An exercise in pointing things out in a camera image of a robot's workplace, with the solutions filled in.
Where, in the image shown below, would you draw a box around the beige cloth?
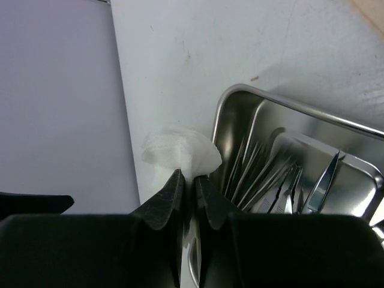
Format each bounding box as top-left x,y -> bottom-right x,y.
351,0 -> 384,34

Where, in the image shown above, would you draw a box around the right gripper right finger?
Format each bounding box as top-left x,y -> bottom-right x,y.
194,176 -> 237,287

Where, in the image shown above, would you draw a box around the stainless steel tray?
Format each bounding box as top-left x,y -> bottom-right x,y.
188,85 -> 383,287

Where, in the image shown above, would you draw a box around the steel tweezers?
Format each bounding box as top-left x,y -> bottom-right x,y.
224,136 -> 247,200
232,142 -> 269,205
237,152 -> 295,211

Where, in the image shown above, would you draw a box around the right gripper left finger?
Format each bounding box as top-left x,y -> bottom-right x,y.
131,170 -> 184,287

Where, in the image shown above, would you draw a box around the white gauze pad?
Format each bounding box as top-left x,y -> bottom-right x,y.
142,127 -> 223,184

